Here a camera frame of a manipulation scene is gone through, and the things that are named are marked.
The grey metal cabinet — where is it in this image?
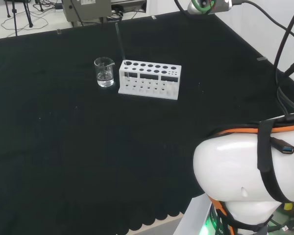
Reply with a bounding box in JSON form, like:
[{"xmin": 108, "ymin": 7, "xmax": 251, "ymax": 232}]
[{"xmin": 62, "ymin": 0, "xmax": 113, "ymax": 23}]

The white test tube rack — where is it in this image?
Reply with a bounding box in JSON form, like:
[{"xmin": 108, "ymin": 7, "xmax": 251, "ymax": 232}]
[{"xmin": 118, "ymin": 60, "xmax": 182, "ymax": 101}]

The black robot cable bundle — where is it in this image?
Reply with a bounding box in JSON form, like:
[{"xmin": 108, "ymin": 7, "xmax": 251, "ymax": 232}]
[{"xmin": 231, "ymin": 0, "xmax": 294, "ymax": 120}]

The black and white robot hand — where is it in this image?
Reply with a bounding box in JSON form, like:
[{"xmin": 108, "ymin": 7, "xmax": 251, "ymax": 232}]
[{"xmin": 187, "ymin": 0, "xmax": 218, "ymax": 15}]

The black tripod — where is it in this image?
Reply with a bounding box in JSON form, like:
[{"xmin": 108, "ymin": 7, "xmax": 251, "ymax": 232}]
[{"xmin": 3, "ymin": 0, "xmax": 34, "ymax": 37}]

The clear glass rod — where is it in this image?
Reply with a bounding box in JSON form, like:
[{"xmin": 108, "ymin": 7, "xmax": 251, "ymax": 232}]
[{"xmin": 115, "ymin": 22, "xmax": 130, "ymax": 81}]

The black bench cloth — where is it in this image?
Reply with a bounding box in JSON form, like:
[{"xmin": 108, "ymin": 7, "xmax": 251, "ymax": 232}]
[{"xmin": 0, "ymin": 11, "xmax": 294, "ymax": 235}]

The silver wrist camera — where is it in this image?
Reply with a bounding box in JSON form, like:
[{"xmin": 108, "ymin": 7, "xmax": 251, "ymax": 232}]
[{"xmin": 210, "ymin": 0, "xmax": 234, "ymax": 12}]

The clear glass beaker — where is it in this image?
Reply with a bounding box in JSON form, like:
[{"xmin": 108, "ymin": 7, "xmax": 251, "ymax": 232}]
[{"xmin": 94, "ymin": 57, "xmax": 116, "ymax": 88}]

